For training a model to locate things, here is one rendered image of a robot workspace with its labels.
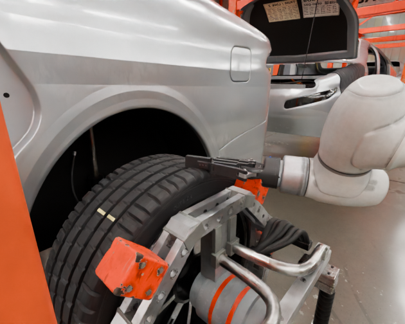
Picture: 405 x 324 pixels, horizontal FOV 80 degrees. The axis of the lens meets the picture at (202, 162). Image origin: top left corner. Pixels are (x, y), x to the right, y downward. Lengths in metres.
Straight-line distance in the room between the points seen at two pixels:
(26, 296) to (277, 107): 3.00
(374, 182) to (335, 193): 0.07
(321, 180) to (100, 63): 0.63
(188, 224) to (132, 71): 0.50
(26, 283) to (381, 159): 0.47
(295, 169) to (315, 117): 2.54
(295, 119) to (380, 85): 2.62
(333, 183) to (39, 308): 0.49
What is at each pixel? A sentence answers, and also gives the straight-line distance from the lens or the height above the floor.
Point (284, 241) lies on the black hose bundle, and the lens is 0.66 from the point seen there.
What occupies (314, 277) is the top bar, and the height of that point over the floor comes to 0.98.
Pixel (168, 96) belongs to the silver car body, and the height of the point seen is 1.34.
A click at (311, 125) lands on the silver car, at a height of 0.91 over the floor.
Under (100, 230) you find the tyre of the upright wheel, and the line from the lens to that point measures 0.58.
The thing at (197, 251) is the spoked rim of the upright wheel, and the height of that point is 0.93.
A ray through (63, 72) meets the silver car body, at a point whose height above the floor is 1.42.
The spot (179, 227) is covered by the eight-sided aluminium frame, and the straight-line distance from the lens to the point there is 0.51.
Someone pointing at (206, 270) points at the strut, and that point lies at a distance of 0.68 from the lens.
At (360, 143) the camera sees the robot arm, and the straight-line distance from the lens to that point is 0.47.
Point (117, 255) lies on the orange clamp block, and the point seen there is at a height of 1.11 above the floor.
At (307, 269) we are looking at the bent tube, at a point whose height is 1.01.
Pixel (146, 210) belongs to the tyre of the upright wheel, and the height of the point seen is 1.14.
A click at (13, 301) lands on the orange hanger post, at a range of 0.21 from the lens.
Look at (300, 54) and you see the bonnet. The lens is 4.15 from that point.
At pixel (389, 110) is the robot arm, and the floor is 1.35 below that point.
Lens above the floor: 1.39
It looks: 18 degrees down
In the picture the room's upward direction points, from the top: straight up
